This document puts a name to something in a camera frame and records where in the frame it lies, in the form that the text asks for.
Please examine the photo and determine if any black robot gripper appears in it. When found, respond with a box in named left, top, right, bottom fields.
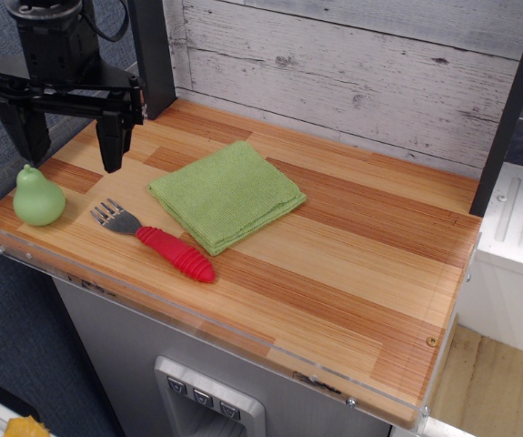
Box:
left=0, top=17, right=145, bottom=173

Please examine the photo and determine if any green cloth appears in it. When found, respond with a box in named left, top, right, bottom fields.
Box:
left=148, top=141, right=307, bottom=256

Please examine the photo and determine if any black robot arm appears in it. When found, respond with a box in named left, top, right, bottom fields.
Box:
left=0, top=1, right=146, bottom=173

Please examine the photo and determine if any green toy pear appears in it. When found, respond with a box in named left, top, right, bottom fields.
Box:
left=13, top=164, right=66, bottom=227

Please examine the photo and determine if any grey toy fridge cabinet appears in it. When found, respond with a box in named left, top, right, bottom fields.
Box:
left=55, top=279, right=391, bottom=436

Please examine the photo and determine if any silver dispenser panel with buttons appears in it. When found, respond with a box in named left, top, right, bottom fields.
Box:
left=154, top=356, right=267, bottom=436

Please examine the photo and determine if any yellow object at corner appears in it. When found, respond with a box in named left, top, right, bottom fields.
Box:
left=3, top=416, right=51, bottom=437

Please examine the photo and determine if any white toy sink unit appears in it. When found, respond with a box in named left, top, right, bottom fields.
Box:
left=456, top=163, right=523, bottom=351

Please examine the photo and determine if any red handled metal fork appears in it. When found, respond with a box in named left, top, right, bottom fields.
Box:
left=90, top=198, right=216, bottom=283

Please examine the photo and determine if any black left vertical post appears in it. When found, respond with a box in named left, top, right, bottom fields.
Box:
left=127, top=0, right=176, bottom=120

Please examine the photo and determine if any black vertical post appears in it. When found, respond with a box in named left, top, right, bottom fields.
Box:
left=127, top=0, right=176, bottom=120
left=469, top=53, right=523, bottom=218

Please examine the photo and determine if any black right vertical post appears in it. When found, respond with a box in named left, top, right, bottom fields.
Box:
left=469, top=53, right=523, bottom=218

